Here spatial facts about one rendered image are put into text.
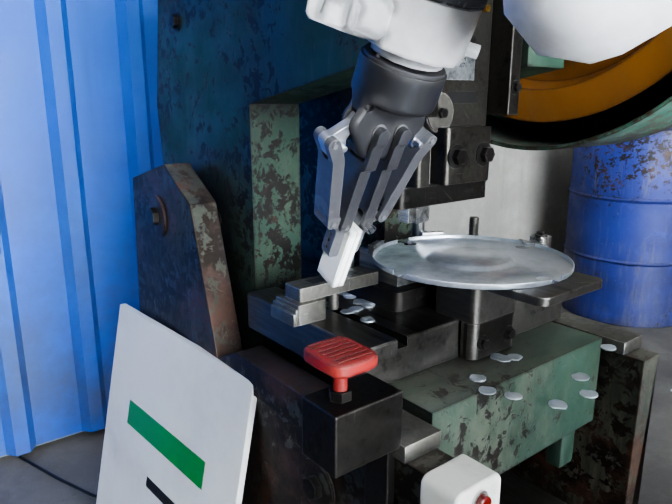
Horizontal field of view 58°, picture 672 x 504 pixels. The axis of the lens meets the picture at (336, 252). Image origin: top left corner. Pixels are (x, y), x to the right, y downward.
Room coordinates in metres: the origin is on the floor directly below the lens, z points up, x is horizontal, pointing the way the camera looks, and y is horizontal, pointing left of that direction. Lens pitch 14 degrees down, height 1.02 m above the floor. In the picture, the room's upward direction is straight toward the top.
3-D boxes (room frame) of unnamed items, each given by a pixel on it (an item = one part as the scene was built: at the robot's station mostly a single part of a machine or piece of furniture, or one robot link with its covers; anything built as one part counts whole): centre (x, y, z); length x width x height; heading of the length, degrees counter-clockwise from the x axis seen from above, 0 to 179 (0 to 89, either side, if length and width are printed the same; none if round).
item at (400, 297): (0.98, -0.12, 0.72); 0.20 x 0.16 x 0.03; 128
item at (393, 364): (0.98, -0.12, 0.68); 0.45 x 0.30 x 0.06; 128
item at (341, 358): (0.59, 0.00, 0.72); 0.07 x 0.06 x 0.08; 38
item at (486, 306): (0.84, -0.23, 0.72); 0.25 x 0.14 x 0.14; 38
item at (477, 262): (0.88, -0.20, 0.78); 0.29 x 0.29 x 0.01
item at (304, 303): (0.88, 0.01, 0.76); 0.17 x 0.06 x 0.10; 128
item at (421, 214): (0.97, -0.13, 0.84); 0.05 x 0.03 x 0.04; 128
